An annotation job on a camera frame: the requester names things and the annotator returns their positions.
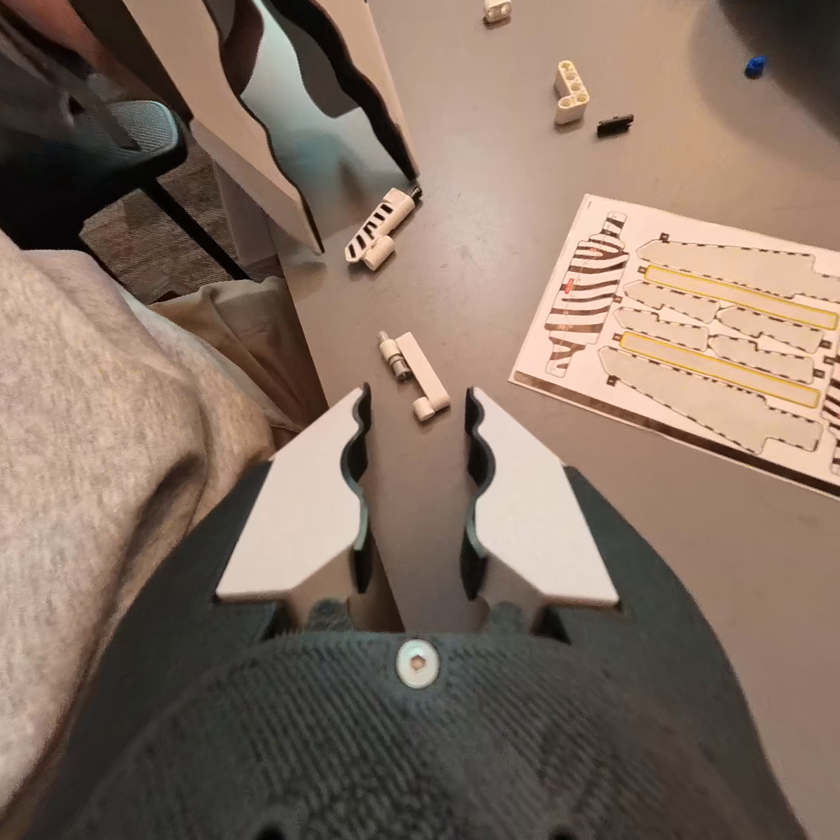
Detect beige trousers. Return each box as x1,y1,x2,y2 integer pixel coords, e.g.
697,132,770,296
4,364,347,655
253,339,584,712
147,276,329,447

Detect white lego beam assembly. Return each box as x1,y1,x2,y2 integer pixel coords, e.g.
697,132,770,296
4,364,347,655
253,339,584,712
377,331,451,421

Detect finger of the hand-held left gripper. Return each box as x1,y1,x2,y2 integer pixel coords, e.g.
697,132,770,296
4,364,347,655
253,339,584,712
262,0,422,183
125,0,326,255

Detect grey sweatshirt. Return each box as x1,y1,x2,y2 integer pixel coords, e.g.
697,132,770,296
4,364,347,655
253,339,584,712
0,230,290,840

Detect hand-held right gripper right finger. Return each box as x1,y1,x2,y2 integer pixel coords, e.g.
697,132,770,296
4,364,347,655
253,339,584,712
459,386,620,627

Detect zebra striped white lego panel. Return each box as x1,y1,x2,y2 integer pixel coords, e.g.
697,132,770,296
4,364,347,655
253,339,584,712
344,185,422,271

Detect zebra print sticker sheet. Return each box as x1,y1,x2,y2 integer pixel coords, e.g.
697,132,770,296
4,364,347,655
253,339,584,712
511,193,840,500

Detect black office chair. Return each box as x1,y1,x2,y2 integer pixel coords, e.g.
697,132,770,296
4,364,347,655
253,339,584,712
0,13,253,283

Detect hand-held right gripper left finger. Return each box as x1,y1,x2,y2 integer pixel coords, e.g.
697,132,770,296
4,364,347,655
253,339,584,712
215,382,375,627

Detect white bent lego liftarm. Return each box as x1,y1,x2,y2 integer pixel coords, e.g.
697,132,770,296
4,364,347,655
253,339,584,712
553,60,592,126

